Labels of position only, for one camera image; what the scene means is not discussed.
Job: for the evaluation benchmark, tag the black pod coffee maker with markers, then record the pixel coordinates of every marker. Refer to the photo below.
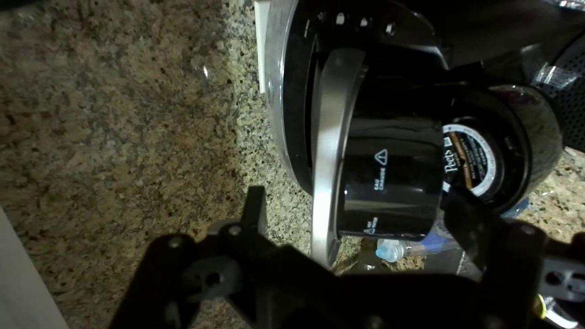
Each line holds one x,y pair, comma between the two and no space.
391,158

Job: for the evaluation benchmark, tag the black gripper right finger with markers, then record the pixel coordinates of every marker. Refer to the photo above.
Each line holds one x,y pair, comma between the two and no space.
473,235

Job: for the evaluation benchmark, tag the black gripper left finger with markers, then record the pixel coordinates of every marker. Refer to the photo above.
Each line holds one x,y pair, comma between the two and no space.
255,211

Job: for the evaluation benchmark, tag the coffee pod with white rim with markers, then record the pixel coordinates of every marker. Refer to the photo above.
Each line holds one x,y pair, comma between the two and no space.
473,158

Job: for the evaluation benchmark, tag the light wood upper cabinet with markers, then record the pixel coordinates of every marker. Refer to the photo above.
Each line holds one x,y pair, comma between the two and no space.
25,286

